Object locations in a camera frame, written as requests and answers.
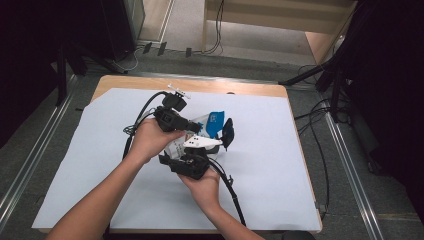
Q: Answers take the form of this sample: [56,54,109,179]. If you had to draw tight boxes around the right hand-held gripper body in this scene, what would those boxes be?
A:
[170,134,224,181]

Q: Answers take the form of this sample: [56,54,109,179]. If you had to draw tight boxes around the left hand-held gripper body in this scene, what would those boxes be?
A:
[153,83,192,133]

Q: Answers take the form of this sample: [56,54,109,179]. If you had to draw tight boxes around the white and blue pouch bag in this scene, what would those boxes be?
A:
[163,110,226,159]

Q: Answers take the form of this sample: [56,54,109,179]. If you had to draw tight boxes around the clear jar with black lid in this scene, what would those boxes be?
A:
[199,117,235,156]

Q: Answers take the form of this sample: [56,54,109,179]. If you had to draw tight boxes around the person's left hand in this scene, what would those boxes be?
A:
[128,118,186,164]

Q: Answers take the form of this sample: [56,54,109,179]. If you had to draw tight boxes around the person's right hand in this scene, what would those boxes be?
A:
[178,168,222,209]

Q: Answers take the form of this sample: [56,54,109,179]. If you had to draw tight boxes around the white paper sheet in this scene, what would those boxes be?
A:
[31,87,323,233]

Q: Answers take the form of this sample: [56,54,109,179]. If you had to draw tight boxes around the black cabinet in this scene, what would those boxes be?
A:
[99,0,146,63]

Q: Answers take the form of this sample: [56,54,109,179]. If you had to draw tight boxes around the black stand legs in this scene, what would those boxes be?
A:
[279,49,356,124]
[54,41,128,107]

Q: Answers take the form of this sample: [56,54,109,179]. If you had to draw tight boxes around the light wooden bench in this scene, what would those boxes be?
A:
[201,0,358,66]

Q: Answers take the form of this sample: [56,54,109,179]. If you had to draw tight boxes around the black curtain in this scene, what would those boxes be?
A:
[0,0,66,149]
[344,0,424,221]

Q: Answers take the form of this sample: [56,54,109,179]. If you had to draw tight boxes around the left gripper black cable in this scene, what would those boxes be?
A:
[122,90,168,161]

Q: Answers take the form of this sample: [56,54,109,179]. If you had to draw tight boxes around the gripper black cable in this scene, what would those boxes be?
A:
[122,90,168,161]
[208,158,248,228]

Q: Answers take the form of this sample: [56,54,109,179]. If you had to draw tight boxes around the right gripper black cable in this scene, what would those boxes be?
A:
[208,158,248,228]

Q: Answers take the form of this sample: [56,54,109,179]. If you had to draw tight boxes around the white floor cable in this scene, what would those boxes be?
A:
[111,45,143,73]

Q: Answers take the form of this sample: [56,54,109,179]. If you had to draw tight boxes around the hanging black cable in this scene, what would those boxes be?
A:
[202,0,225,56]

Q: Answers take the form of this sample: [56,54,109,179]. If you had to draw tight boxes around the black floor cables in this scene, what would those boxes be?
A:
[294,64,332,221]

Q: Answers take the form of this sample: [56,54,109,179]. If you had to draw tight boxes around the metal floor rail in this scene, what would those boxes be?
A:
[0,74,80,232]
[321,109,385,240]

